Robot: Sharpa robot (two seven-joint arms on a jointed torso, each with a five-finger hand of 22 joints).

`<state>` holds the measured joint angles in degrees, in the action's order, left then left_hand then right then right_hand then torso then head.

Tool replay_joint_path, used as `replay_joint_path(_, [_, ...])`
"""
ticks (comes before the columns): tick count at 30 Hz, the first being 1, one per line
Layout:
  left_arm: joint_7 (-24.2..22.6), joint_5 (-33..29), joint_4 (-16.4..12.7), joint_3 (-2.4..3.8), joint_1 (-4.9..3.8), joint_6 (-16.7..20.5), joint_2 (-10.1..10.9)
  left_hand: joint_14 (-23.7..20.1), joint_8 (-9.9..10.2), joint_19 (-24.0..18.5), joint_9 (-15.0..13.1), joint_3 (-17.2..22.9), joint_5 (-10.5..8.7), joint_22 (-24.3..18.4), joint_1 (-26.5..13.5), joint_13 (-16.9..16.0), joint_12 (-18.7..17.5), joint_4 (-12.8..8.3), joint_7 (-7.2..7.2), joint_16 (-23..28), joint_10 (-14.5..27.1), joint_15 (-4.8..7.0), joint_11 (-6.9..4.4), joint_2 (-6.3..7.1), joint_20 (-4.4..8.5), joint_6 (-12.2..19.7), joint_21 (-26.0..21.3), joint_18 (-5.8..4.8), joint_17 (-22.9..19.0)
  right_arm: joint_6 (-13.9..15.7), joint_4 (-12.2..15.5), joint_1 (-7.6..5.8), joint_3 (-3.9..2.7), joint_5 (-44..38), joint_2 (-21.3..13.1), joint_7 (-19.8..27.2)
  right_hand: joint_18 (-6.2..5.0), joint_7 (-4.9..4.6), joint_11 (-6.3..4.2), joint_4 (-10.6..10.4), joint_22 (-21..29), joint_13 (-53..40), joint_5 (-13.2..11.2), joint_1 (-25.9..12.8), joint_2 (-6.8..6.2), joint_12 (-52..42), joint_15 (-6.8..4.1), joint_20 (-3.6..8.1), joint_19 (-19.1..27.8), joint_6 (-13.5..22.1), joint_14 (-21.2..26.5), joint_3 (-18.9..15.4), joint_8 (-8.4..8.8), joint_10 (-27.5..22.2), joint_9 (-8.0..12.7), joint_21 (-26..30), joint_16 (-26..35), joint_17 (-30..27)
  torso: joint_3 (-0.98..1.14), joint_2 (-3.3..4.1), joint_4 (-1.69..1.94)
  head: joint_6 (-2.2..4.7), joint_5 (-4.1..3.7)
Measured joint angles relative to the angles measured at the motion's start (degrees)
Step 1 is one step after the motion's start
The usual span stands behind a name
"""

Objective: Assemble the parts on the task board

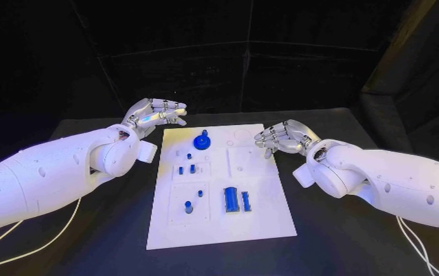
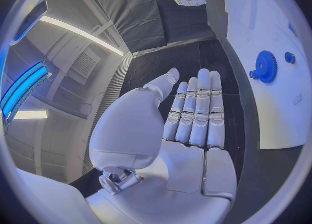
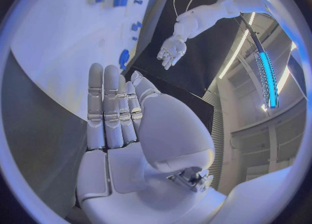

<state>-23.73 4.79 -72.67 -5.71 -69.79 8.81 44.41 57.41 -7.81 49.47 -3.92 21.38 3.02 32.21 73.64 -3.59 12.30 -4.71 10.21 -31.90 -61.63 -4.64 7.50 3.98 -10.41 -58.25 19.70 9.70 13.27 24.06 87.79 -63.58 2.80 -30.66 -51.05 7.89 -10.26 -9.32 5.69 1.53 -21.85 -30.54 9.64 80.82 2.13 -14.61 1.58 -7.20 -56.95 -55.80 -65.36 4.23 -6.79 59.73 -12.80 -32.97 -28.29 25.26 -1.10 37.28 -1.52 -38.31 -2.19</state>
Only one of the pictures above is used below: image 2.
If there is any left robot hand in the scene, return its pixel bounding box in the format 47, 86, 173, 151
85, 67, 238, 224

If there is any white task board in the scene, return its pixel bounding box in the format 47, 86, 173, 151
222, 0, 312, 150

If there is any blue gear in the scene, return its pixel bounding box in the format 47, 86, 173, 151
255, 50, 278, 84

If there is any glowing light bar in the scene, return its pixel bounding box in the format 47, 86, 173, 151
0, 60, 53, 126

